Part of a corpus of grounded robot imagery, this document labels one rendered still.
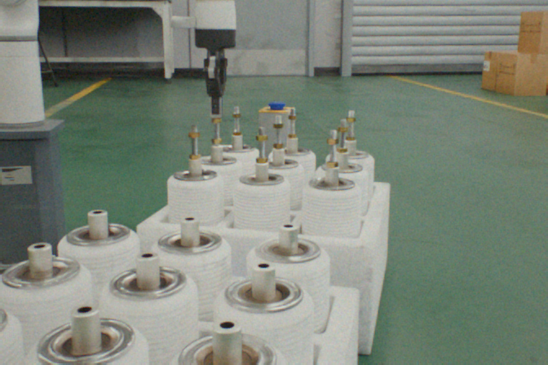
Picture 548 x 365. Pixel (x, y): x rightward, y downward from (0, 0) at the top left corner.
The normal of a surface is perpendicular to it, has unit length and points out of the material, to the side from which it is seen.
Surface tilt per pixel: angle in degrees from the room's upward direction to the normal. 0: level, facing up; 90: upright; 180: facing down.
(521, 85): 90
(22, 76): 90
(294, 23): 90
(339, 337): 0
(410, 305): 0
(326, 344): 0
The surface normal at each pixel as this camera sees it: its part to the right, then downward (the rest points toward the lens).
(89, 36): 0.11, 0.22
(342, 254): -0.25, 0.21
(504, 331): 0.00, -0.98
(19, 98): 0.41, 0.19
